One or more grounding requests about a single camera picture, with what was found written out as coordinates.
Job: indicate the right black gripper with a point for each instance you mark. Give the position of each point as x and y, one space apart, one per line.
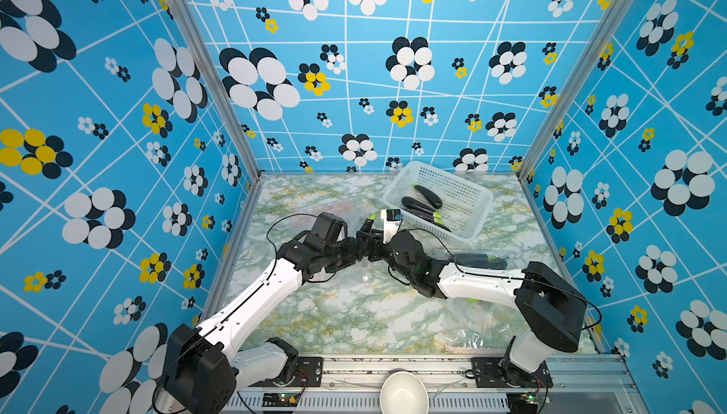
375 246

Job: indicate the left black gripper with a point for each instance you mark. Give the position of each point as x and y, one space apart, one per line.
354 251

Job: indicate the eggplant with green stem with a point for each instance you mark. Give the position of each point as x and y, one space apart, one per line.
365 231

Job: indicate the dark purple eggplant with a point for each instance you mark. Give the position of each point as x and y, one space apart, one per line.
480 261

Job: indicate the clear pink-dotted zip bag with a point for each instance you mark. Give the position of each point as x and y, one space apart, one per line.
480 310

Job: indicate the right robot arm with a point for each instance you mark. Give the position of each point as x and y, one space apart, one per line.
552 308

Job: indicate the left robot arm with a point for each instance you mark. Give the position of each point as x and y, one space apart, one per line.
204 366

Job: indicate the white plastic basket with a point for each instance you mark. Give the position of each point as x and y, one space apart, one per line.
443 203

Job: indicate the white bowl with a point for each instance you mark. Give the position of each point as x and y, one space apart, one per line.
404 393

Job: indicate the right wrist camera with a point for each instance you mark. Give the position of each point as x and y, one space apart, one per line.
392 219

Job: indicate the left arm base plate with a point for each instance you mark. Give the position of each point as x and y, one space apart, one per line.
306 371

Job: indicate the aluminium front rail frame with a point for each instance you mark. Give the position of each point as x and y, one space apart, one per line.
464 383

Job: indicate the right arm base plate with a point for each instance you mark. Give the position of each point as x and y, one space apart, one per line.
489 373

